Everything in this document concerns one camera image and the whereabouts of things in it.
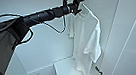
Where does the white shirt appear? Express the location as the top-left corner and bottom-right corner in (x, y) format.
(63, 5), (108, 75)

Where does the white wardrobe door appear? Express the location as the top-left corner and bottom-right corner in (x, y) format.
(98, 0), (136, 75)

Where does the white wardrobe carcass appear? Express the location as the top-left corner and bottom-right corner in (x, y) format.
(0, 0), (136, 75)

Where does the small black wardrobe hinge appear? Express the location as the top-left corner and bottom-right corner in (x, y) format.
(94, 65), (104, 75)

